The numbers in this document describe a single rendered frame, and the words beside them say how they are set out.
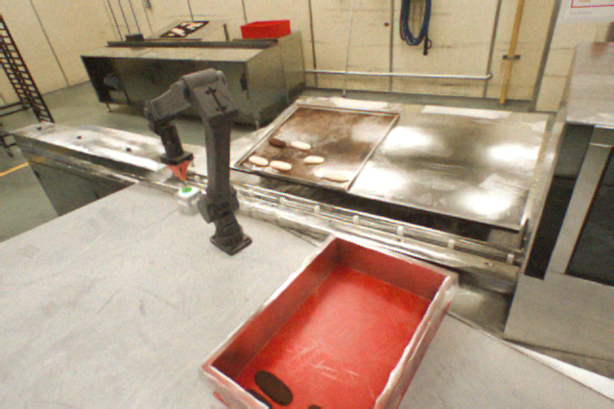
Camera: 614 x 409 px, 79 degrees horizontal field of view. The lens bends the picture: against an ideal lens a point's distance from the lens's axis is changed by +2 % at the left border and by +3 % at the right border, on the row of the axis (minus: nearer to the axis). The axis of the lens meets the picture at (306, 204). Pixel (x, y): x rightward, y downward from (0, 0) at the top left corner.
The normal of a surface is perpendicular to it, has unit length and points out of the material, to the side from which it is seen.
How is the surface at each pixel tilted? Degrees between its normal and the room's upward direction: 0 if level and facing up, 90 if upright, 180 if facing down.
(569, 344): 90
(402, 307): 0
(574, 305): 91
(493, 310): 0
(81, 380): 0
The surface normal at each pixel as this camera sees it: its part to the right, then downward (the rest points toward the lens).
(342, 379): -0.11, -0.83
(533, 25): -0.54, 0.48
